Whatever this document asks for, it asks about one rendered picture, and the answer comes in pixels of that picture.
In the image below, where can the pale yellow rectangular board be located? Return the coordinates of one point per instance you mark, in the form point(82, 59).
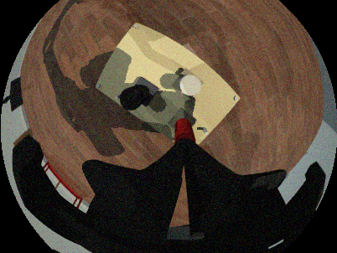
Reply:
point(165, 85)

